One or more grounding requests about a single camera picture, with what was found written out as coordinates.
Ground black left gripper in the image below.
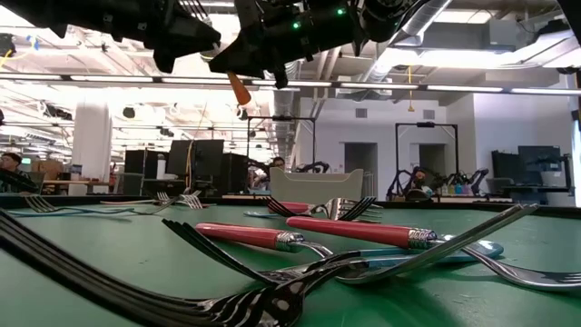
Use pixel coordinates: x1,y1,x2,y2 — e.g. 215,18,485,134
54,0,222,75

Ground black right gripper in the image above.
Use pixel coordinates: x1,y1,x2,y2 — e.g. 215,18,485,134
208,0,365,91

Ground orange-handled fork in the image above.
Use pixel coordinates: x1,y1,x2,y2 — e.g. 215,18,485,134
180,0,253,107

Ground silver fork crossing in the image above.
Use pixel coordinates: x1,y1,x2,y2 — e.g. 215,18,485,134
162,219,506,286

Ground person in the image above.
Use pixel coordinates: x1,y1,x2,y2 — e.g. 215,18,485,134
251,155,287,192
0,152,40,195

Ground black monitor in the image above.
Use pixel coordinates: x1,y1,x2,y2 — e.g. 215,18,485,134
491,150,521,182
517,144,563,173
193,138,226,179
168,139,196,179

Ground black computer case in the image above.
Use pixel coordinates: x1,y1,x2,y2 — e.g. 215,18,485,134
222,153,250,195

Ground black cabinet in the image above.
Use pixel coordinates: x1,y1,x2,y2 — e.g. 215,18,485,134
123,149,170,197

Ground grey door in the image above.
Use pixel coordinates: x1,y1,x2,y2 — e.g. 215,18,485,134
418,144,448,183
343,142,379,202

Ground white plastic bin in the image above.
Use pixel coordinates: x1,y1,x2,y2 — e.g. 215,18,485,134
269,166,365,205

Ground white pillar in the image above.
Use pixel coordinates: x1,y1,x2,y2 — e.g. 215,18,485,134
71,102,113,197

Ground dark metal fork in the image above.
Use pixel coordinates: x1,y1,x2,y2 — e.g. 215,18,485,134
338,195,379,223
261,195,300,219

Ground wooden table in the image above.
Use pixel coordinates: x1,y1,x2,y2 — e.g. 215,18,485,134
38,179,114,197

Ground cardboard box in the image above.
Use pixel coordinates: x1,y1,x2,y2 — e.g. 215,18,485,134
30,159,64,182

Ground black desk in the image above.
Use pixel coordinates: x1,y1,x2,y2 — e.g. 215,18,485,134
486,183,574,206

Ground ribbed silver air duct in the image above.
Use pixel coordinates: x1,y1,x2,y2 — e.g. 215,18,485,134
270,58,303,163

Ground black metal rig frame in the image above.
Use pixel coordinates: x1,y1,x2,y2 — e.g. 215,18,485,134
394,121,460,183
246,115,318,174

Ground red-handled silver fork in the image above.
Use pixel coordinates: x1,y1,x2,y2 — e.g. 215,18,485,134
271,201,328,215
194,222,336,259
285,215,581,293

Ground yellow hanging cord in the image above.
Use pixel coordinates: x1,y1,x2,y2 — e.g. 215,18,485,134
406,66,416,114

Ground smooth silver air duct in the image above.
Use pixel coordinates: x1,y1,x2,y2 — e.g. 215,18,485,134
367,0,455,85

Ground black table edge rail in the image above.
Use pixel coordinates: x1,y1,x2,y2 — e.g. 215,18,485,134
0,193,581,220

